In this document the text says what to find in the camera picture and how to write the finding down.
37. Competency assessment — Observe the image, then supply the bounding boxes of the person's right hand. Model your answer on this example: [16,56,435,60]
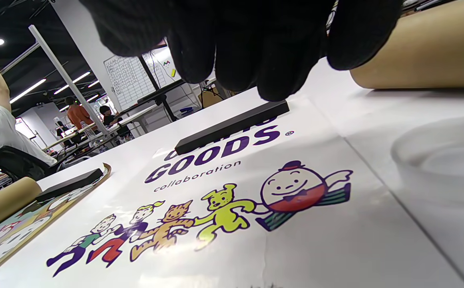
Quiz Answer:
[80,0,404,102]

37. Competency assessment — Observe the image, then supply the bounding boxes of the brown cardboard mailing tube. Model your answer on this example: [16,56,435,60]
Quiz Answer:
[0,177,42,236]
[350,0,464,89]

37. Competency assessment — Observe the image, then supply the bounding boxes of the black bar weight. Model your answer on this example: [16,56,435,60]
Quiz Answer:
[175,100,290,156]
[35,168,104,202]

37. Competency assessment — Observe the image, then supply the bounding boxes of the white poster purple lettering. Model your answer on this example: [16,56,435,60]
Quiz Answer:
[0,90,464,288]

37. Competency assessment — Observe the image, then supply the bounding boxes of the white plastic tube end cap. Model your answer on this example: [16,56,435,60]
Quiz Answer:
[391,116,464,206]

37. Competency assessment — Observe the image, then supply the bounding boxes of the colourful cartoon animal poster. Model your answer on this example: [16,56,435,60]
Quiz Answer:
[0,163,112,282]

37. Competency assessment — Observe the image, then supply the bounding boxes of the brown cardboard box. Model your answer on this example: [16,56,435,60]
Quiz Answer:
[200,86,224,108]

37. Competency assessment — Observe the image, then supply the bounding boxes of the black monitor stand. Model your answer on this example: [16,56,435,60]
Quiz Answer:
[120,56,184,122]

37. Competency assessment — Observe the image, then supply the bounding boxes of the whiteboard with grid chart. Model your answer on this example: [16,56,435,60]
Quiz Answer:
[103,46,184,108]

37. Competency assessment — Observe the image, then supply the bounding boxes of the long white background table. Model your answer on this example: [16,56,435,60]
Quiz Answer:
[42,103,158,152]

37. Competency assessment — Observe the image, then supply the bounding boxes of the white metal pole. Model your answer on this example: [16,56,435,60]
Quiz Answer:
[29,25,108,136]

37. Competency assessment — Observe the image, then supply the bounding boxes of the row of ceiling light strips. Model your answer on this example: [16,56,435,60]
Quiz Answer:
[10,71,100,112]

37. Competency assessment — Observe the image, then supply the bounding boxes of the black mesh office chair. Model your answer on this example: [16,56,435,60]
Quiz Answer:
[0,146,58,182]

